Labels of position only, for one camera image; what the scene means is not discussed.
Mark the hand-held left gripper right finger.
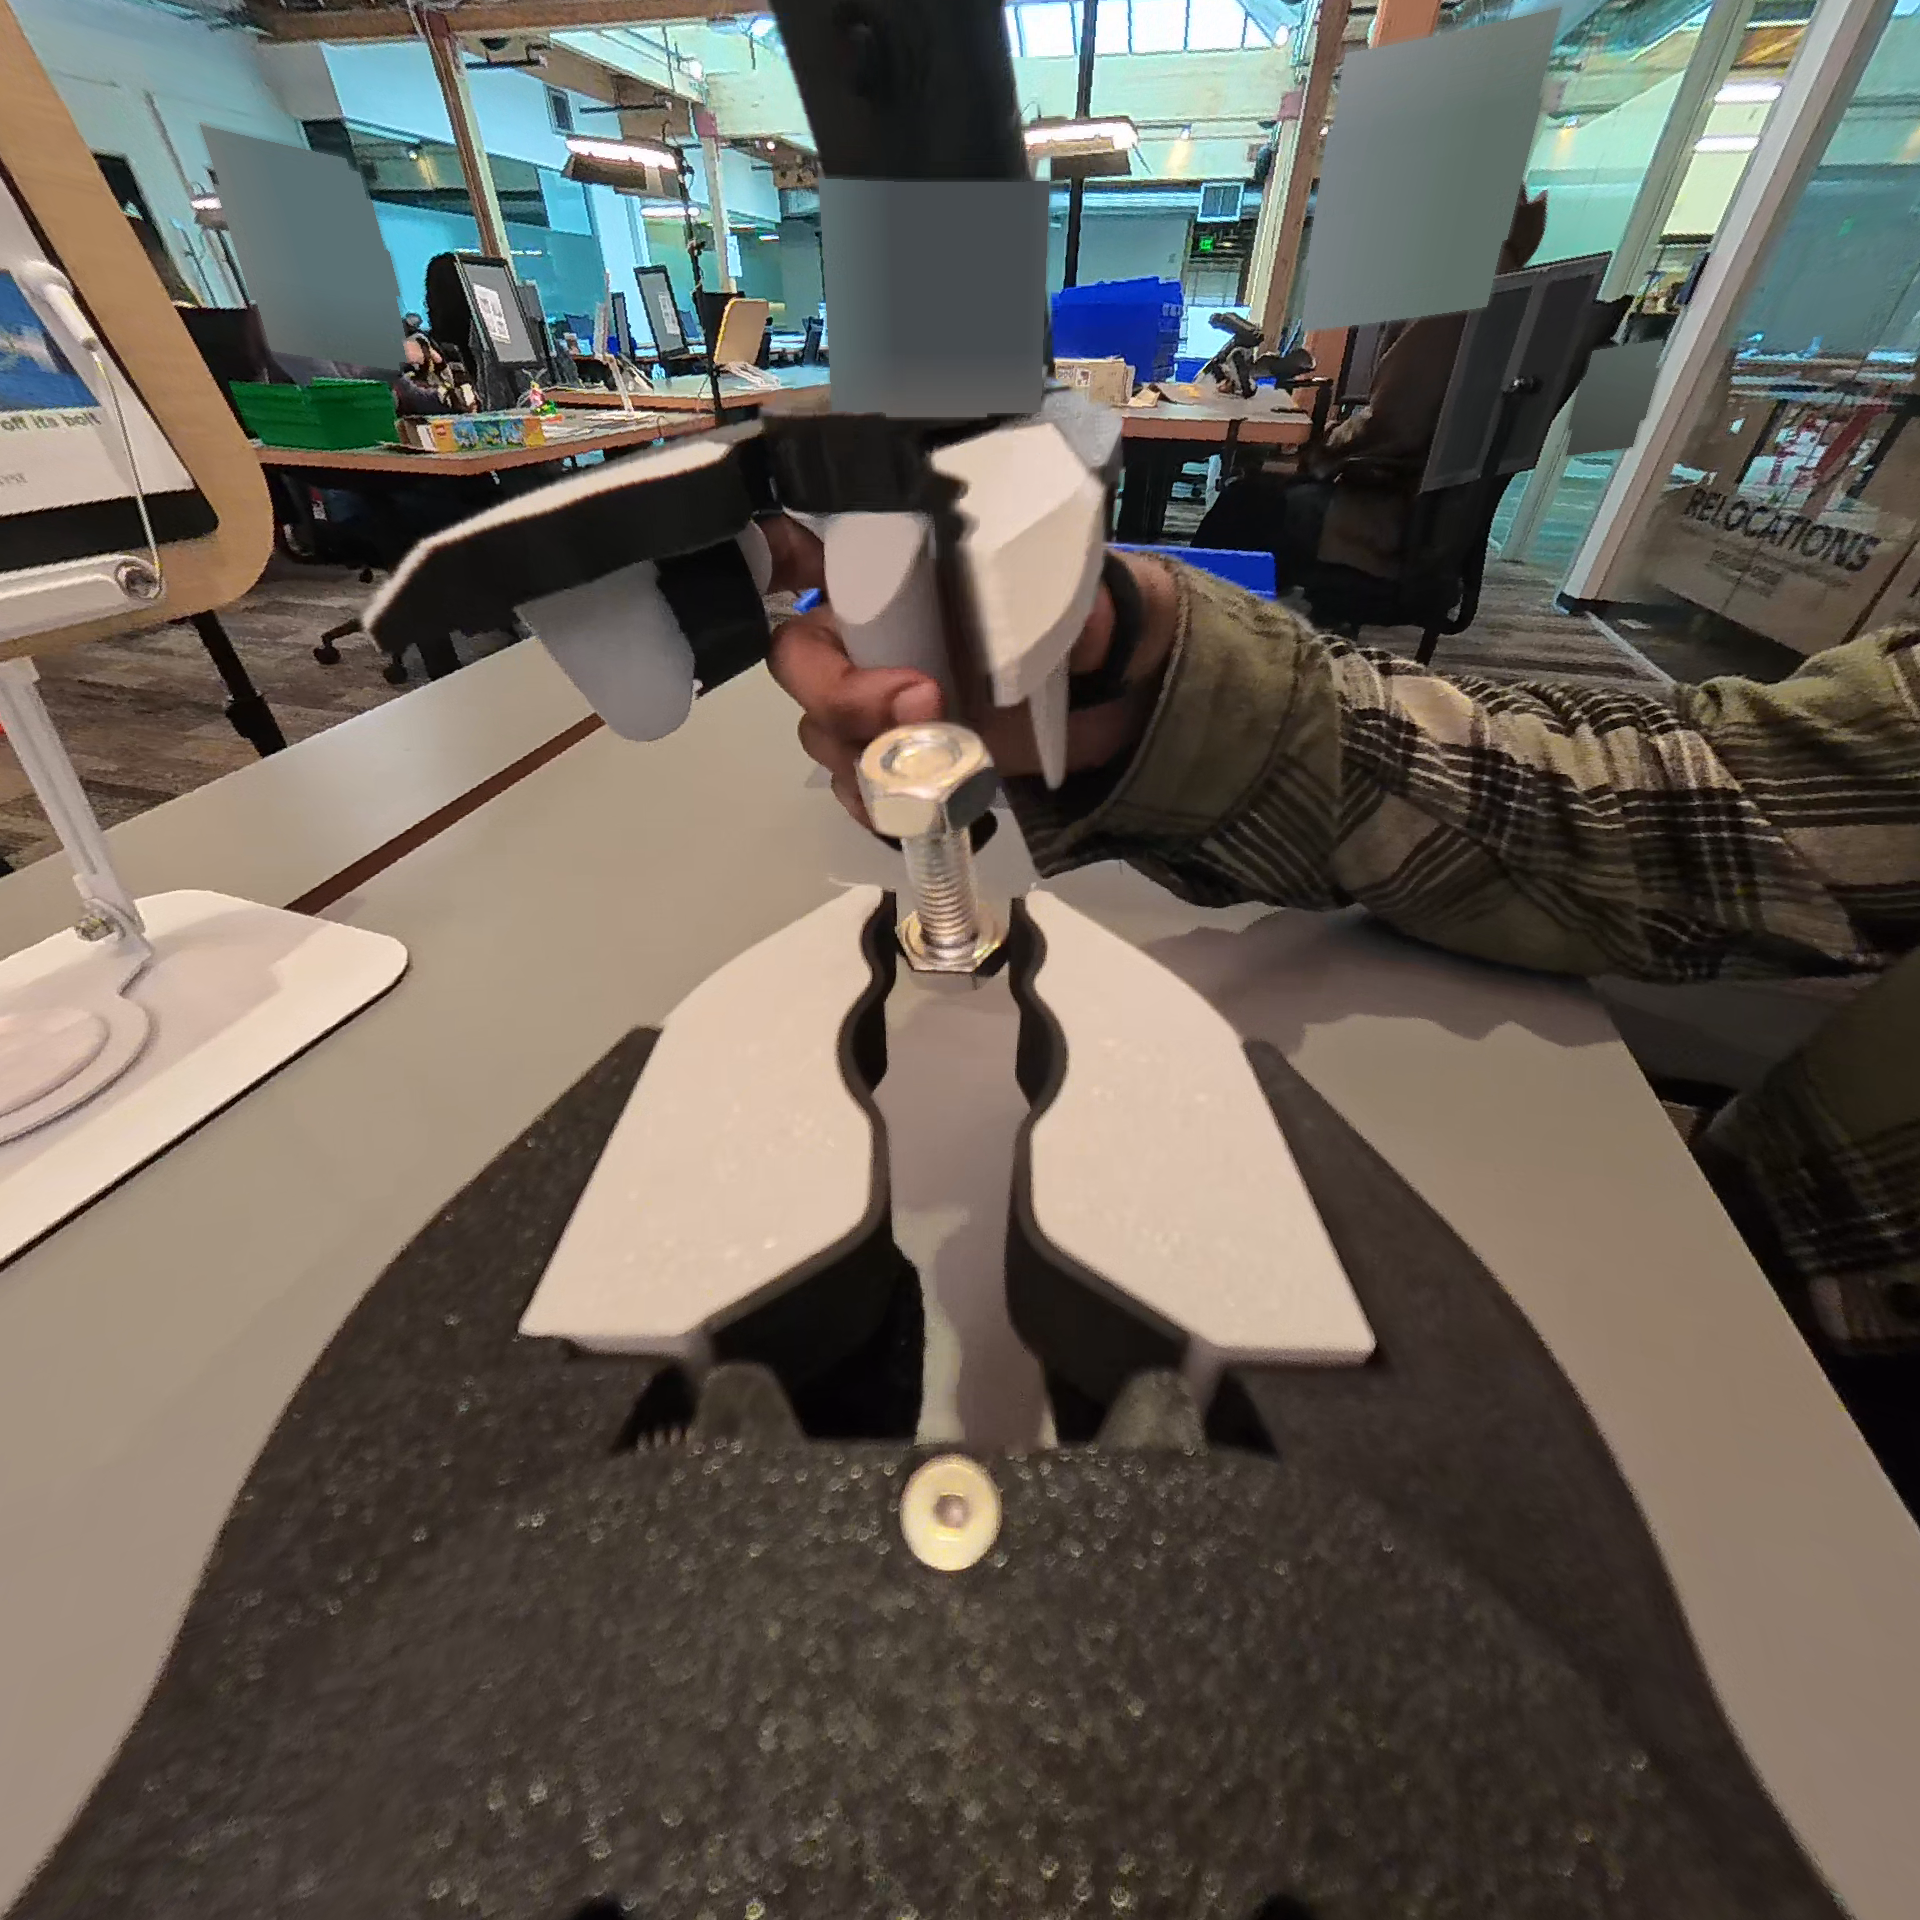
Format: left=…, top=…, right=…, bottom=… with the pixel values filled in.
left=1002, top=895, right=1378, bottom=1398

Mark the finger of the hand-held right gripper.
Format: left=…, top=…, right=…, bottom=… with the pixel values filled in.
left=930, top=402, right=1125, bottom=794
left=364, top=423, right=772, bottom=656

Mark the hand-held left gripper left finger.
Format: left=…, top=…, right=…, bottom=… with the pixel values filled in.
left=516, top=886, right=898, bottom=1403

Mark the silver hex bolt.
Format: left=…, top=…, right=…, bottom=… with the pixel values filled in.
left=891, top=827, right=1013, bottom=980

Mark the person's right hand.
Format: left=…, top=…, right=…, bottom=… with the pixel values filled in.
left=765, top=515, right=1169, bottom=827

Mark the long wooden desk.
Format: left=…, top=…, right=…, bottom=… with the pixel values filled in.
left=257, top=402, right=768, bottom=676

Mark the studio light panel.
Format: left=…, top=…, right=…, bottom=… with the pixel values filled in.
left=1019, top=118, right=1140, bottom=182
left=562, top=136, right=687, bottom=200

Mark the green plastic bin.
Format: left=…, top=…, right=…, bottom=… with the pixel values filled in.
left=232, top=377, right=400, bottom=451

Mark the white tablet stand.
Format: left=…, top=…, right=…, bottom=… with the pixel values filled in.
left=0, top=551, right=410, bottom=1268

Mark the black monitor on stand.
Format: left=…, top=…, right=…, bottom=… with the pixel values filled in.
left=1417, top=251, right=1617, bottom=498

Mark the person's plaid shirt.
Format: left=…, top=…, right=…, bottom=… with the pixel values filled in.
left=1711, top=960, right=1920, bottom=1353

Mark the printed cardboard moving box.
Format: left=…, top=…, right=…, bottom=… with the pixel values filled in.
left=1634, top=376, right=1920, bottom=663

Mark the wooden support post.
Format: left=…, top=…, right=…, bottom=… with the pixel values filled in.
left=1245, top=0, right=1353, bottom=304

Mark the white charging cable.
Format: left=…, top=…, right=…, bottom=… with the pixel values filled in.
left=24, top=263, right=107, bottom=356

